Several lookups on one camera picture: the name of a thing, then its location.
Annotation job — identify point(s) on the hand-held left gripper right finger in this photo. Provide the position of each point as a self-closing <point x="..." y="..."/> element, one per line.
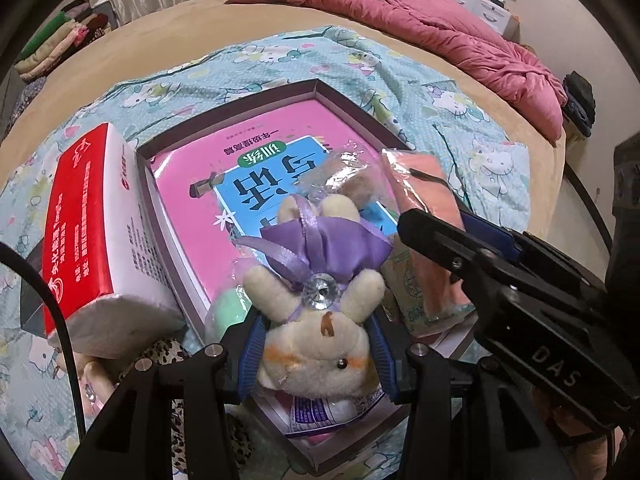
<point x="382" y="355"/>

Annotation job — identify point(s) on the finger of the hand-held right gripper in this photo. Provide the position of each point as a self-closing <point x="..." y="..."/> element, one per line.
<point x="492" y="237"/>
<point x="435" y="240"/>

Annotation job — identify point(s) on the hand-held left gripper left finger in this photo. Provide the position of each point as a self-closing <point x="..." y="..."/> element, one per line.
<point x="252" y="350"/>

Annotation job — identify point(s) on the green foam ball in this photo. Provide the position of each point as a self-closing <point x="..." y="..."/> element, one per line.
<point x="227" y="310"/>

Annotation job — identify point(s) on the orange towel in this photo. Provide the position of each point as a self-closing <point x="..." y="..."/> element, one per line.
<point x="425" y="185"/>

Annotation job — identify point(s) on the large mint tissue packet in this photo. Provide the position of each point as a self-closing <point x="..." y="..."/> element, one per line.
<point x="410" y="305"/>

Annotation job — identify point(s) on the plush hamster with purple dress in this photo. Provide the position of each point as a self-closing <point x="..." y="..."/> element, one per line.
<point x="315" y="355"/>

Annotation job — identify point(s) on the purple white cotton pad packet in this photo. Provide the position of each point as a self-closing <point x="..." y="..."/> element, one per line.
<point x="320" y="415"/>

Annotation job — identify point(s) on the white floral cloth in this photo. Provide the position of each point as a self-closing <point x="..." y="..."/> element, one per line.
<point x="357" y="187"/>

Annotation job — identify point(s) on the dark box tray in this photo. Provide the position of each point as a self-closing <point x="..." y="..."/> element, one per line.
<point x="365" y="115"/>

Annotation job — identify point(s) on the leopard print cloth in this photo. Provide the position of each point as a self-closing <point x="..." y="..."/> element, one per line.
<point x="170" y="350"/>

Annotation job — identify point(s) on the dark cloth pile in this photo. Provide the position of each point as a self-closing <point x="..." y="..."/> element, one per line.
<point x="580" y="100"/>

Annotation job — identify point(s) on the cartoon cat printed blanket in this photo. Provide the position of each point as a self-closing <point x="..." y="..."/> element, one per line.
<point x="425" y="75"/>

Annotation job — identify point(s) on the pink book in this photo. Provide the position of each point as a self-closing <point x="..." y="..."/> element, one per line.
<point x="200" y="170"/>

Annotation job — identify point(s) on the red tissue pack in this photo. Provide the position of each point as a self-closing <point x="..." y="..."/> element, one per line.
<point x="95" y="220"/>

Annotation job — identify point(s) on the pink quilt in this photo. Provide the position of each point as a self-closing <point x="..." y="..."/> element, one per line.
<point x="450" y="35"/>

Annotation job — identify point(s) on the black cardboard box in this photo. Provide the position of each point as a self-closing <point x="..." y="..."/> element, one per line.
<point x="32" y="310"/>

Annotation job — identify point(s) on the white storage boxes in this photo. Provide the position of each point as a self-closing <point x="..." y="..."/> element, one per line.
<point x="475" y="2"/>

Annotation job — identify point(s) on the tan bed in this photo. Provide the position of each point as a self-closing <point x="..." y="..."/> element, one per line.
<point x="175" y="35"/>

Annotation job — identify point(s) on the speckled dark cloth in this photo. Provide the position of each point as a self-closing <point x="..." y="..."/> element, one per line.
<point x="25" y="105"/>

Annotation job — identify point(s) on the stack of folded clothes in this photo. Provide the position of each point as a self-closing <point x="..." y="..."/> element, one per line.
<point x="55" y="40"/>

